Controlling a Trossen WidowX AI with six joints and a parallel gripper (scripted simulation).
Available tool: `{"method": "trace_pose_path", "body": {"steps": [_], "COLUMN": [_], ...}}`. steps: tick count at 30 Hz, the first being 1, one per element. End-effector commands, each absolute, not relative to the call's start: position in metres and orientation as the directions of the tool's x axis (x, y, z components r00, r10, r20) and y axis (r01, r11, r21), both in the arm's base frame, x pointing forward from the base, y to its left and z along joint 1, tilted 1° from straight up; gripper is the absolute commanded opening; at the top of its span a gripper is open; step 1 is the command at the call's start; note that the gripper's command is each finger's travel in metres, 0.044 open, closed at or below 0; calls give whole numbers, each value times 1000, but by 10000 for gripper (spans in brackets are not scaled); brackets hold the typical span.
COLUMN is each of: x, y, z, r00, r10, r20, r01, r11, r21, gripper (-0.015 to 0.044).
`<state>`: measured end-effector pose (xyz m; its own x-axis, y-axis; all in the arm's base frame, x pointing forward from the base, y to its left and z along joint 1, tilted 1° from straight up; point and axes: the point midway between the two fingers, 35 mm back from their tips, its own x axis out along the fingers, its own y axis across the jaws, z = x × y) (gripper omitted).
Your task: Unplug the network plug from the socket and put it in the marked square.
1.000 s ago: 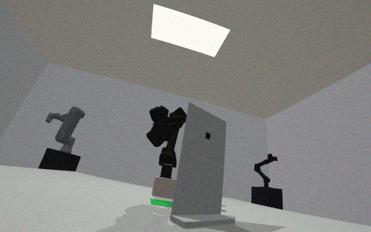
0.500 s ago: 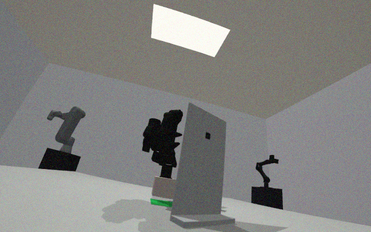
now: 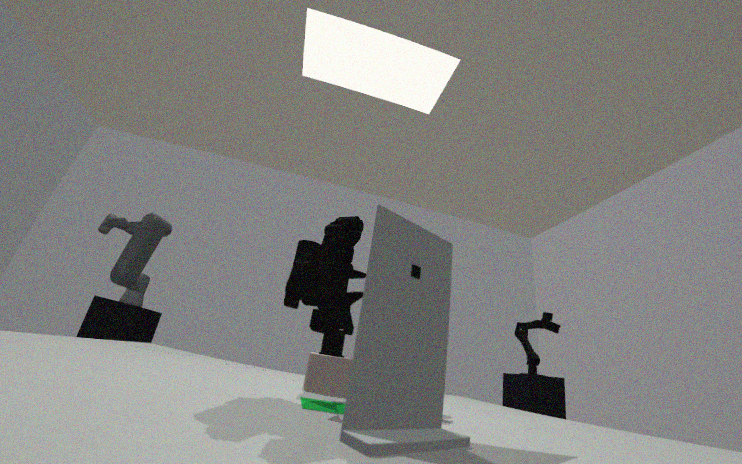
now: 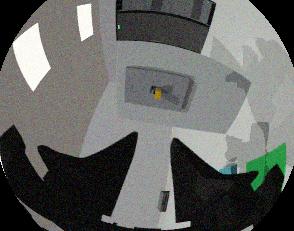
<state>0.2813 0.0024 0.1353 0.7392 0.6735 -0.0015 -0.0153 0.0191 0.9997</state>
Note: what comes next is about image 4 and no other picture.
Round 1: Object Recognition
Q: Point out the teal block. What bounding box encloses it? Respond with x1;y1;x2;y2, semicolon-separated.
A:
219;164;237;175

